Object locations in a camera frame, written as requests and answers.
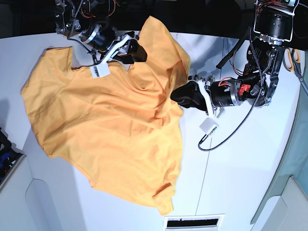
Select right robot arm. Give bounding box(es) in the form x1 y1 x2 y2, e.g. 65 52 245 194
54 0 147 65

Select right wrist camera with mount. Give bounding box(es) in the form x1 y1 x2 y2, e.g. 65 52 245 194
90 31 139 78

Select blue black clutter bin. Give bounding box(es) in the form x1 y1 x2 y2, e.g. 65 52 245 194
0 128 24 184

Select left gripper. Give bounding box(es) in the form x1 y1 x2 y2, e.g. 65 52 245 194
170 79 248 112

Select green cloth at right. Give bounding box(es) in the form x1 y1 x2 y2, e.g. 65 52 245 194
251 87 308 224

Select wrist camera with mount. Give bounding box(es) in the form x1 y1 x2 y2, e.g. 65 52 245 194
188 75 224 136
90 31 139 78

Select white table slot vent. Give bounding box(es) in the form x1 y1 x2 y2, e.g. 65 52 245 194
163 214 225 231

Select orange handled scissors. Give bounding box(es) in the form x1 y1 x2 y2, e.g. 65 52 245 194
283 48 308 95

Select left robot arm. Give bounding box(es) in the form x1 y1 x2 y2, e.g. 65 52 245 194
171 0 300 114

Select orange t-shirt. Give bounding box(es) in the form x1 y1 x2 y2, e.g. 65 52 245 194
21 17 191 216

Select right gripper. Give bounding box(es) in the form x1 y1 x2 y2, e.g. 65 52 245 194
79 24 147 64

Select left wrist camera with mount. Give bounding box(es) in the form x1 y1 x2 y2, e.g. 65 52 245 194
188 75 224 136

